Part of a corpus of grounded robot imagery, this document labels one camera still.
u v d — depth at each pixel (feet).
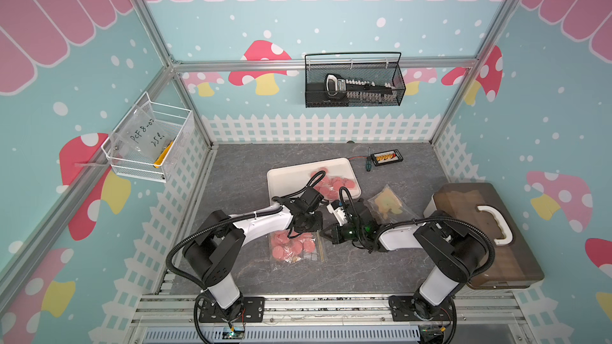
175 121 2.60
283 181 3.45
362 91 2.92
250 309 2.44
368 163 3.63
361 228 2.38
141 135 2.21
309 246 2.83
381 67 2.99
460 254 1.54
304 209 2.28
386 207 3.09
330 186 3.35
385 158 3.69
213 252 1.49
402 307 2.44
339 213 2.73
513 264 2.32
